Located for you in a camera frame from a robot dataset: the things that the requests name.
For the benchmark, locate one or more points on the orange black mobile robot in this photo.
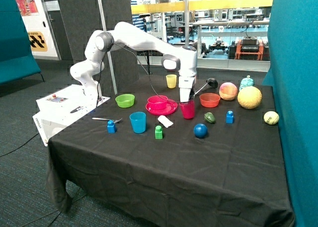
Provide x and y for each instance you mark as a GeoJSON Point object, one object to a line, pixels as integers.
{"type": "Point", "coordinates": [249, 48]}

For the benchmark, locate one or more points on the yellow plastic cup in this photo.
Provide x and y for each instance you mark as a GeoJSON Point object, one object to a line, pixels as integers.
{"type": "Point", "coordinates": [171, 81]}

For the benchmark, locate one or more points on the pink plastic plate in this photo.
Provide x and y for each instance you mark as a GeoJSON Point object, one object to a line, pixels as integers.
{"type": "Point", "coordinates": [171, 107]}

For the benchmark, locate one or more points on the teal partition wall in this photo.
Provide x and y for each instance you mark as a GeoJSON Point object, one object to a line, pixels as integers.
{"type": "Point", "coordinates": [293, 74]}

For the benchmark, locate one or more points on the pink orange ball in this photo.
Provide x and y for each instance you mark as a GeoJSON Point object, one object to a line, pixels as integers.
{"type": "Point", "coordinates": [228, 91]}

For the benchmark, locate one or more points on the yellow black sign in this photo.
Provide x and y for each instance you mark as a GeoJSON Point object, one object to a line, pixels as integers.
{"type": "Point", "coordinates": [37, 42]}

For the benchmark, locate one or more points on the blue toy block left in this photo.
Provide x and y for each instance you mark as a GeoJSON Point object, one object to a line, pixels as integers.
{"type": "Point", "coordinates": [111, 127]}

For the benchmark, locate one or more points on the orange plastic bowl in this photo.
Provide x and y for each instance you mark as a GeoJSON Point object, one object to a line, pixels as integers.
{"type": "Point", "coordinates": [209, 100]}

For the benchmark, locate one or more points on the black ladle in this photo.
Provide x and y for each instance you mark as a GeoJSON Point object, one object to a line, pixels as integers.
{"type": "Point", "coordinates": [212, 82]}

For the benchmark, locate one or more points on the metal spoon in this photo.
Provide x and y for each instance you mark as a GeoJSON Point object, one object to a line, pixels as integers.
{"type": "Point", "coordinates": [105, 119]}

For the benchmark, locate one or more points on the black tablecloth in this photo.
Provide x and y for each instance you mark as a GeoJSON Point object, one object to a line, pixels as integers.
{"type": "Point", "coordinates": [234, 177]}

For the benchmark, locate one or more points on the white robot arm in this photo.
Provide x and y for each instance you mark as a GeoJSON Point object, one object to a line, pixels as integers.
{"type": "Point", "coordinates": [183, 59]}

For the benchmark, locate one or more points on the red poster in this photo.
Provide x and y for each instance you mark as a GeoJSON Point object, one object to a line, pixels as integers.
{"type": "Point", "coordinates": [27, 7]}

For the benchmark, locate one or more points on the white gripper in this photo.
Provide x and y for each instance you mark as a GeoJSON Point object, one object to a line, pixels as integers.
{"type": "Point", "coordinates": [186, 88]}

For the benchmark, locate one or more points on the green toy block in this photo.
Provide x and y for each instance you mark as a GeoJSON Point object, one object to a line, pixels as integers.
{"type": "Point", "coordinates": [158, 132]}

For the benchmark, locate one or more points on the blue toy block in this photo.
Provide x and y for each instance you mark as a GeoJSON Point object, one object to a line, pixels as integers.
{"type": "Point", "coordinates": [111, 127]}
{"type": "Point", "coordinates": [230, 117]}

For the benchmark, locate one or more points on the teal sofa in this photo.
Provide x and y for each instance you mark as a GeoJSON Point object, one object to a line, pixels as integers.
{"type": "Point", "coordinates": [16, 59]}

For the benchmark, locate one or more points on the green plastic bowl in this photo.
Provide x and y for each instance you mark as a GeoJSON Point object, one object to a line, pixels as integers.
{"type": "Point", "coordinates": [125, 100]}

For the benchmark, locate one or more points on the large yellow ball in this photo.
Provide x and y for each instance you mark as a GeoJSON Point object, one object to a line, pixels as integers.
{"type": "Point", "coordinates": [249, 97]}

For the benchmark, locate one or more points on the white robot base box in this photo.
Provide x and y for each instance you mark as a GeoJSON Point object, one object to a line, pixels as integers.
{"type": "Point", "coordinates": [60, 109]}

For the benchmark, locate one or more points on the blue toy block right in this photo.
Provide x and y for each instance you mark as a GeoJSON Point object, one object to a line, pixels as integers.
{"type": "Point", "coordinates": [230, 117]}

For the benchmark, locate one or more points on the pink plastic cup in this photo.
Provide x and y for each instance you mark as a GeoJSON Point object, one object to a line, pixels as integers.
{"type": "Point", "coordinates": [188, 109]}

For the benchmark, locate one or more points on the pink plastic bowl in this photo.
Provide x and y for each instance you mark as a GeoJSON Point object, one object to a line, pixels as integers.
{"type": "Point", "coordinates": [157, 102]}

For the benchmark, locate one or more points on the white small packet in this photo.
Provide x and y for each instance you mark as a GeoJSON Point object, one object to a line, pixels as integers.
{"type": "Point", "coordinates": [165, 121]}

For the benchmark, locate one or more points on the blue plastic cup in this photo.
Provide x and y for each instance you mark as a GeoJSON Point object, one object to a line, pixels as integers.
{"type": "Point", "coordinates": [138, 122]}

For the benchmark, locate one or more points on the blue ball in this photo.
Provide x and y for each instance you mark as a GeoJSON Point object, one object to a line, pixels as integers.
{"type": "Point", "coordinates": [200, 131]}

